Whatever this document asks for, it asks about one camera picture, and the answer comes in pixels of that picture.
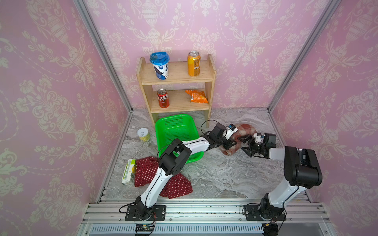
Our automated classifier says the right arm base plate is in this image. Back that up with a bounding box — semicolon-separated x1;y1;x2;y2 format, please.
242;205;286;221

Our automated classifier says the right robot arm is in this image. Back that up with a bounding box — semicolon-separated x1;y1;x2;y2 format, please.
238;133;322;221

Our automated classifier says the black connector box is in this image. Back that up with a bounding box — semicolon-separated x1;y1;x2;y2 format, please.
262;223;279;236

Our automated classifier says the orange snack bag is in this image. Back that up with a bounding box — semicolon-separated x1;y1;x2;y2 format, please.
185;89;208;104

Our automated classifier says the left aluminium corner post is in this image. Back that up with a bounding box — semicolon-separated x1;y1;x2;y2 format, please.
73;0;133;113

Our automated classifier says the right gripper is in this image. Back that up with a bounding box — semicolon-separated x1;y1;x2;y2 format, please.
238;134;266;156

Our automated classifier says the aluminium front rail frame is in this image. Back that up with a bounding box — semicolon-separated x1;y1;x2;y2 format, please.
78;196;337;236

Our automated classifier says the aluminium corner post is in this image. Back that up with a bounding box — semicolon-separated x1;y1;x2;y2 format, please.
73;0;133;113
267;0;341;115

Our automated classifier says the red cola can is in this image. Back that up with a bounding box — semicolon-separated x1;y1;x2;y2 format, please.
157;89;169;108

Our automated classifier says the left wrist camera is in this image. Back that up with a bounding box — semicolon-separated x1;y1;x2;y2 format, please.
224;124;238;140

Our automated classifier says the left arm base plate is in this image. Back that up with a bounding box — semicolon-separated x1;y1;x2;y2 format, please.
125;205;166;221

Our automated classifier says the small black circuit board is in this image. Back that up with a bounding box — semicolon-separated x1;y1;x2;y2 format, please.
135;224;155;234

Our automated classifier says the red polka dot skirt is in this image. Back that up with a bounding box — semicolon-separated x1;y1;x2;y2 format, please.
134;156;193;199

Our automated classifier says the blue lidded cup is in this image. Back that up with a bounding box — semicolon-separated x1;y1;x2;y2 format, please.
149;52;170;80

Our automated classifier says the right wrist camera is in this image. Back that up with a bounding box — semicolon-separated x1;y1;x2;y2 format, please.
253;133;264;144

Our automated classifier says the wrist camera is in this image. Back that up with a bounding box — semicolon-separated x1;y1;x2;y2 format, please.
224;124;238;140
253;133;264;144

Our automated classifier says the right aluminium corner post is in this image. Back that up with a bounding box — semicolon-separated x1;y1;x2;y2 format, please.
267;0;341;115

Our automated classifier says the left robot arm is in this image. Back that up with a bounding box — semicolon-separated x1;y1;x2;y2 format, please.
134;123;238;221

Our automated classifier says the red plaid skirt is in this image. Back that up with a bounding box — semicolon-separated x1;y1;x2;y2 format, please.
220;123;258;156

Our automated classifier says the orange soda can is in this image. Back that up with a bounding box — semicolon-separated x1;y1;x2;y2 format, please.
188;51;201;77

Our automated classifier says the small yellow tin can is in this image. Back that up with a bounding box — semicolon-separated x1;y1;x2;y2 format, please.
137;128;150;142

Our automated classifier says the green plastic basket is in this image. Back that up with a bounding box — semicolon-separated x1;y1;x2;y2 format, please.
155;114;200;157

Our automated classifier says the green white carton box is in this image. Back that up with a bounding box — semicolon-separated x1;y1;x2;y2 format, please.
121;159;136;185

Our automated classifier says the wooden two-tier shelf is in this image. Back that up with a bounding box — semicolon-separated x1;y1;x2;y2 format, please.
136;55;217;124

